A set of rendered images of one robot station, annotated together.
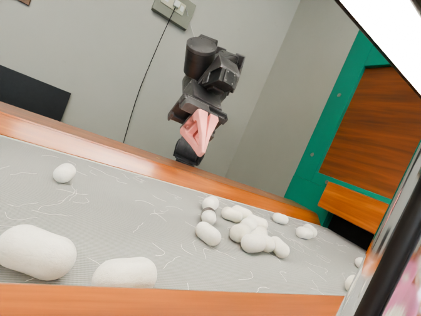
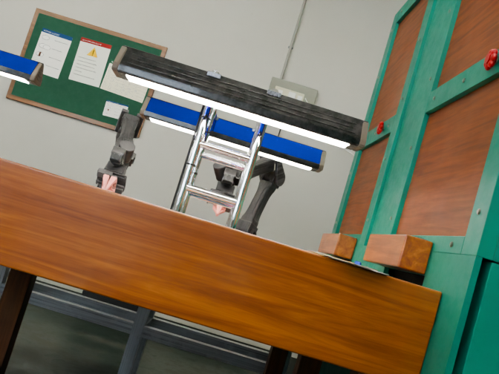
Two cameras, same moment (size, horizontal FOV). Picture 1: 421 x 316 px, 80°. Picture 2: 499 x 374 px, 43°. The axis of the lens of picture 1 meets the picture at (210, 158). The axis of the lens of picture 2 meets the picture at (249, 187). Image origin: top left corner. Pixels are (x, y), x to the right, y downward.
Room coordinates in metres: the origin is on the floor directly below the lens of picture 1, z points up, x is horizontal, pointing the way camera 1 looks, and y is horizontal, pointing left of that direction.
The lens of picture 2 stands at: (-1.49, -1.13, 0.75)
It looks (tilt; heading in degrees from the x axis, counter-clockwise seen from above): 5 degrees up; 29
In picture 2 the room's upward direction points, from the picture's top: 17 degrees clockwise
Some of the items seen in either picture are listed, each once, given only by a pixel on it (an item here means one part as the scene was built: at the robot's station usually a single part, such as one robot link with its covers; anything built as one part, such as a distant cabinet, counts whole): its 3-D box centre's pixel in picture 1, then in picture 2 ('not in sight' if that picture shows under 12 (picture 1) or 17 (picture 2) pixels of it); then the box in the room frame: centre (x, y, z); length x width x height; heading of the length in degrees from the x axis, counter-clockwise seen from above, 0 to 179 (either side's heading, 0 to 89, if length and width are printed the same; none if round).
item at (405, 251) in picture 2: not in sight; (394, 251); (-0.05, -0.75, 0.83); 0.30 x 0.06 x 0.07; 31
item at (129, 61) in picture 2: not in sight; (242, 97); (-0.23, -0.34, 1.08); 0.62 x 0.08 x 0.07; 121
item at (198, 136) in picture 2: not in sight; (217, 171); (-0.16, -0.30, 0.90); 0.20 x 0.19 x 0.45; 121
